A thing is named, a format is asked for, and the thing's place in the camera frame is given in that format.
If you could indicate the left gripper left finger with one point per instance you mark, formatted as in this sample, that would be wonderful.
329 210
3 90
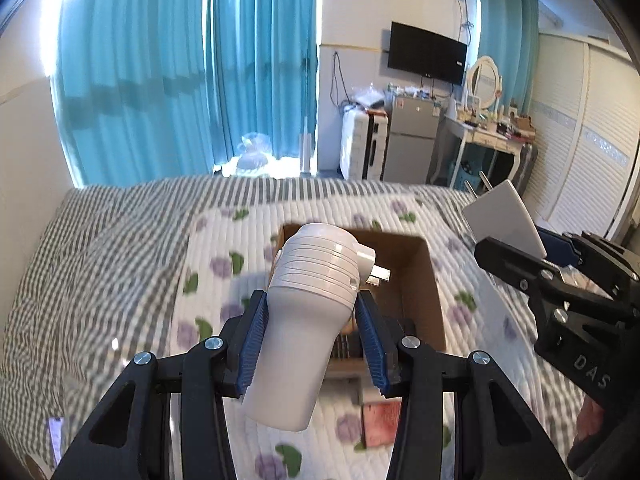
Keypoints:
127 435

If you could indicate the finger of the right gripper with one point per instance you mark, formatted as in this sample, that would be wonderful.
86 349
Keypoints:
560 248
536 277

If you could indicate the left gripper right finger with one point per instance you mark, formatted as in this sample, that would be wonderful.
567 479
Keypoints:
496 435

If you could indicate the white power adapter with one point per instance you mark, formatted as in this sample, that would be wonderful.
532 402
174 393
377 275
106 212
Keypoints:
501 214

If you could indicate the pink floral card box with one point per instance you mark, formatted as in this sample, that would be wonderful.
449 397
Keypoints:
380 423

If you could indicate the white cylindrical plug adapter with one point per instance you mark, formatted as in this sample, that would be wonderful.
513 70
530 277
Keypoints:
312 292

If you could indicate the right hand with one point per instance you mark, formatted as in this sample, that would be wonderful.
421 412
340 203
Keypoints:
589 421

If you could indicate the brown cardboard box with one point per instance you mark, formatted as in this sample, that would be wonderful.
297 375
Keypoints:
410 296

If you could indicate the white dressing table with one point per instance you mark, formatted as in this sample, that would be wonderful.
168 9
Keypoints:
463 151

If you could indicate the grey checked bed cover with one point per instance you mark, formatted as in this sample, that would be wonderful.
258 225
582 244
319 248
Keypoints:
161 265

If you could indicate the white louvered wardrobe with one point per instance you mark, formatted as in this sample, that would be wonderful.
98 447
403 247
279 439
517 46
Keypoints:
585 108

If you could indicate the white oval vanity mirror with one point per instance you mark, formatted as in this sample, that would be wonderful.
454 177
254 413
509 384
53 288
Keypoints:
484 82

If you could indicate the silver mini fridge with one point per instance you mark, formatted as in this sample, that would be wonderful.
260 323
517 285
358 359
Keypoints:
412 133

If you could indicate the white suitcase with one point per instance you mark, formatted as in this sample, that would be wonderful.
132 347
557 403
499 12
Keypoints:
363 144

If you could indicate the teal side curtain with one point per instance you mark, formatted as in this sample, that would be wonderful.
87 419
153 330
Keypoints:
509 34

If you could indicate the white headboard panel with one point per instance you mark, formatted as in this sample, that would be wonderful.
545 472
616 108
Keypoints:
34 179

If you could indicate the clear plastic bag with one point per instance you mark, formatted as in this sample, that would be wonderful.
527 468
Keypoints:
255 156

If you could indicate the teal window curtains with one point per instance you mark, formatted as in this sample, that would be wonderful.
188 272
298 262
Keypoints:
151 89

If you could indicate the black wall television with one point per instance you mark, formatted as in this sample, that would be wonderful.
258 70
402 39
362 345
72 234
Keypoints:
427 54

